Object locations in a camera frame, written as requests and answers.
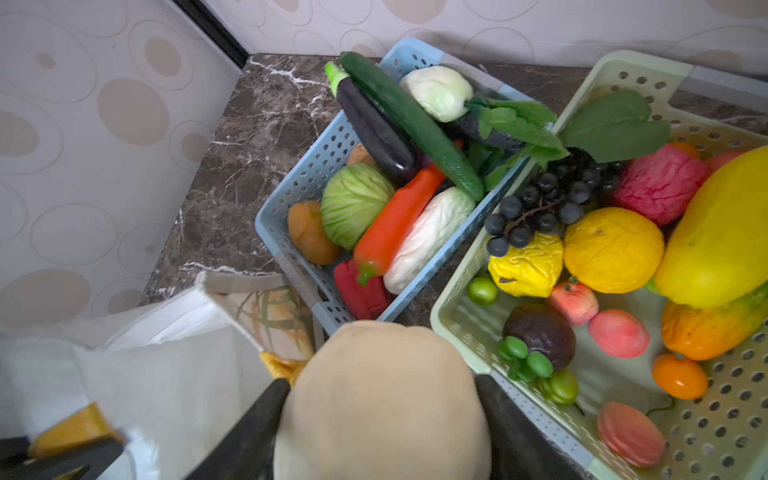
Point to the small orange tomato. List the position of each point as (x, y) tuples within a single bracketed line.
[(680, 378)]

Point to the green cabbage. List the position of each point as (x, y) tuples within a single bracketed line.
[(351, 202)]

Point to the pink peach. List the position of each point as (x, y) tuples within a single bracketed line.
[(619, 334)]

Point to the red apple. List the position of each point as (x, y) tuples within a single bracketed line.
[(575, 301)]

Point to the small green grapes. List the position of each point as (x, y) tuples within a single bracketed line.
[(559, 386)]

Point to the yellow wrinkled lemon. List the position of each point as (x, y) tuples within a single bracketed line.
[(532, 271)]

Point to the dark grape bunch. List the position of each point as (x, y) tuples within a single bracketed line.
[(554, 199)]

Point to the yellow papaya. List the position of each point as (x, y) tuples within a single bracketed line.
[(718, 251)]

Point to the dark purple eggplant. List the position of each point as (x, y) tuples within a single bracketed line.
[(386, 143)]

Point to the dark red strawberry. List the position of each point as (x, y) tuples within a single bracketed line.
[(364, 302)]

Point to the green leafy vegetable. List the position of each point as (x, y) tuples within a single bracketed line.
[(501, 132)]

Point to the pink red macaron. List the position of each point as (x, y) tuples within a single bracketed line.
[(630, 434)]

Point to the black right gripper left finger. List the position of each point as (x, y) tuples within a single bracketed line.
[(245, 449)]

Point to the yellow orange citrus fruit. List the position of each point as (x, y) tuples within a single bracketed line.
[(613, 250)]

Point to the pale green plastic basket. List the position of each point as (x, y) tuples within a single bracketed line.
[(723, 435)]

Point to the pale white green squash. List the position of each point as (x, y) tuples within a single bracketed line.
[(441, 91)]

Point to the dark purple fig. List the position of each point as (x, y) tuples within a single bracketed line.
[(538, 328)]

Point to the brown round potato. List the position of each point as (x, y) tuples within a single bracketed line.
[(308, 236)]

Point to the white chinese cabbage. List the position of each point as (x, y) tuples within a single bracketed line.
[(440, 219)]

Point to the large green leaf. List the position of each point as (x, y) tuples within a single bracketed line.
[(616, 127)]

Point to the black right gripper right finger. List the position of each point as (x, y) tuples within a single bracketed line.
[(525, 442)]

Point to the long green cucumber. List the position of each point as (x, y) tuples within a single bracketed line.
[(415, 121)]

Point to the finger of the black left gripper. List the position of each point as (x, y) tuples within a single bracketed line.
[(85, 462)]

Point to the green grape single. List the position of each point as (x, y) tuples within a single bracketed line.
[(482, 290)]

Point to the red orange pepper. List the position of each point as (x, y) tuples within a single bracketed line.
[(376, 251)]

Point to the orange mango fruit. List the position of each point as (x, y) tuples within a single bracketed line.
[(703, 334)]

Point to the white canvas grocery bag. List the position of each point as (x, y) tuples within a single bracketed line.
[(167, 380)]

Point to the pink dragon fruit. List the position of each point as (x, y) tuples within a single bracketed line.
[(660, 186)]

